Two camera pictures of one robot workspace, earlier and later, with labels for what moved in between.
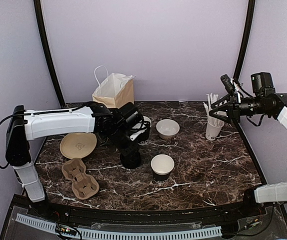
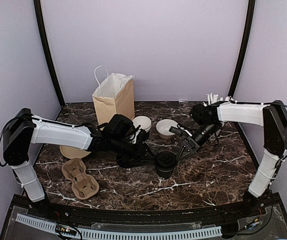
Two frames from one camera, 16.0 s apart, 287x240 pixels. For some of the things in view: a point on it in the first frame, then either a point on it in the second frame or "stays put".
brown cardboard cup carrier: (84, 186) stays put
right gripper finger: (227, 83) → (179, 131)
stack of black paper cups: (147, 123) stays put
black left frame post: (39, 13) stays put
